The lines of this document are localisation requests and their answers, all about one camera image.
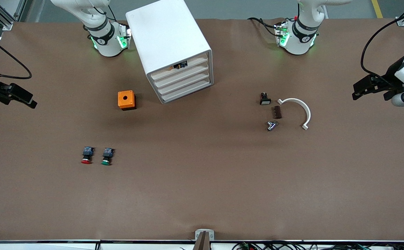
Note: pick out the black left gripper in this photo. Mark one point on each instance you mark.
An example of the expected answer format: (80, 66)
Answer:
(390, 76)

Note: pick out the red push button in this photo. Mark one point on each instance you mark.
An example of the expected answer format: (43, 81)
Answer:
(86, 156)

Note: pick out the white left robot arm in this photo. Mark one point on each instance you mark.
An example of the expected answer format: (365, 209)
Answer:
(297, 43)

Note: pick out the green push button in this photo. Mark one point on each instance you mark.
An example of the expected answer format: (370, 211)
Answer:
(107, 157)

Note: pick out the white rectangular push button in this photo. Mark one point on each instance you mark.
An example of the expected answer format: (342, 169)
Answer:
(265, 99)

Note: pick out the white drawer cabinet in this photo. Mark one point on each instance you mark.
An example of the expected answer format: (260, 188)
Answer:
(167, 31)

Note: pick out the brown terminal block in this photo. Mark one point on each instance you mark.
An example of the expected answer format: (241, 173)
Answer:
(277, 112)

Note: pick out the brown table mat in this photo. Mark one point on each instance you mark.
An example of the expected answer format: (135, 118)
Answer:
(202, 173)

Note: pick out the white curved bracket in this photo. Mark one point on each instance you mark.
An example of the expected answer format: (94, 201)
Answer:
(306, 109)

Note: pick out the orange button enclosure box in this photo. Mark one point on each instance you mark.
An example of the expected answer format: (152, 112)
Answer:
(125, 99)

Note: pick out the silver key switch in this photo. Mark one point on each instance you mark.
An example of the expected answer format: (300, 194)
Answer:
(271, 125)

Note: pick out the grey metal clamp bracket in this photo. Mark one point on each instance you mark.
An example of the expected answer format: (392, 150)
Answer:
(204, 235)

